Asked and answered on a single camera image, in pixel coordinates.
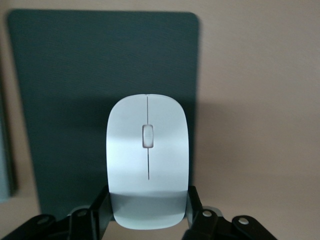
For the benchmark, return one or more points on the silver laptop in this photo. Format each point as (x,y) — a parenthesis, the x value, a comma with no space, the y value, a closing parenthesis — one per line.
(3,175)

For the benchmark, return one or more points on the black mouse pad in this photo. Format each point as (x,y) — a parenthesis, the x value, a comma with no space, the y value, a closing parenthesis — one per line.
(75,62)

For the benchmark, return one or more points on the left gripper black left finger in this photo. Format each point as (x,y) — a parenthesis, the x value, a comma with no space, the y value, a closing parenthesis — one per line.
(100,220)

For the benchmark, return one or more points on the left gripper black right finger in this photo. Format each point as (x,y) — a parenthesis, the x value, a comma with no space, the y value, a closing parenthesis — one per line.
(200,225)

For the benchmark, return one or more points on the white computer mouse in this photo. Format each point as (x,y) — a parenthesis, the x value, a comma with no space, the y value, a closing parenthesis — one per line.
(125,150)

